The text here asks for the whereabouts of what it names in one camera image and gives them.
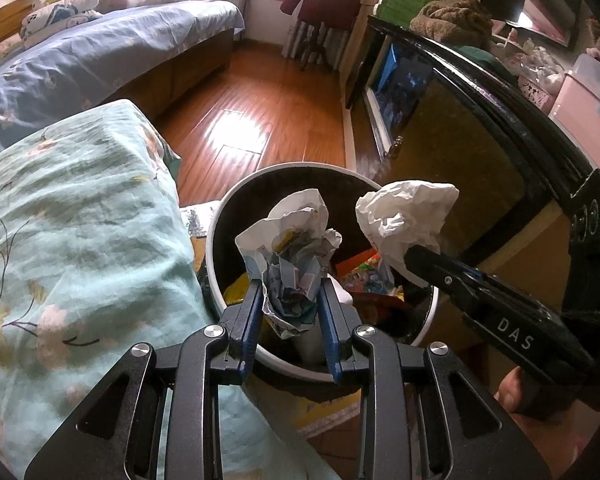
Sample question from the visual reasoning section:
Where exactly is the black framed cabinet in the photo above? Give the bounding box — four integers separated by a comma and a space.
345, 15, 596, 361

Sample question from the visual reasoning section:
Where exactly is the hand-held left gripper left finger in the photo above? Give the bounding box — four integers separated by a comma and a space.
24, 280, 263, 480

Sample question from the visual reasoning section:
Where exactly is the white tissue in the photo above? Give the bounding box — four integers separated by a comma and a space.
355, 180, 460, 286

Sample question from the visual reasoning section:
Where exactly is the pink storage box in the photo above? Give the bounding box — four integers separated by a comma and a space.
547, 55, 600, 141

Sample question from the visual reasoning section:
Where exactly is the colourful orange snack packet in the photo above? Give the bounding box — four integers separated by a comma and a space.
340, 255, 396, 301

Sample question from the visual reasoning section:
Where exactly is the person's right hand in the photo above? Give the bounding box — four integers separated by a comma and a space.
495, 366, 588, 480

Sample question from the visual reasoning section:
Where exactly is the printed paper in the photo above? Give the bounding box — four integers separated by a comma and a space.
235, 189, 343, 338

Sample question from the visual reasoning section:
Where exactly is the white patterned basket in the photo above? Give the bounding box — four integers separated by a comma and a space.
517, 77, 556, 113

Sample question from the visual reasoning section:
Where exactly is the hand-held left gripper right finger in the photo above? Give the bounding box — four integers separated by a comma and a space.
316, 277, 553, 480

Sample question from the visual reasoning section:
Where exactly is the black coat stand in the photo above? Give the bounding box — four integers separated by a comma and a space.
300, 20, 328, 72

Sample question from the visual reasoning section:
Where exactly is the white bin with black liner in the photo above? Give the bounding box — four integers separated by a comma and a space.
205, 161, 441, 385

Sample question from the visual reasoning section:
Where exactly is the bed with blue sheet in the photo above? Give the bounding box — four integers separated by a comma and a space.
0, 0, 246, 166

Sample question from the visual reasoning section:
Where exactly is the blue white printed pillow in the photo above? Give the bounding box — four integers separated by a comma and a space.
20, 0, 103, 41

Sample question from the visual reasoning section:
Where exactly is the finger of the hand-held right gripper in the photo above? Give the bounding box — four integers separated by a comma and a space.
457, 262, 573, 318
404, 245, 598, 378

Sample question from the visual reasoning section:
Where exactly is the pink pillow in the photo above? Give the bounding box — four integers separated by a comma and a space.
0, 37, 23, 63

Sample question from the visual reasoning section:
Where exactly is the yellow wrapper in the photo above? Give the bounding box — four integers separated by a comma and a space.
224, 272, 251, 306

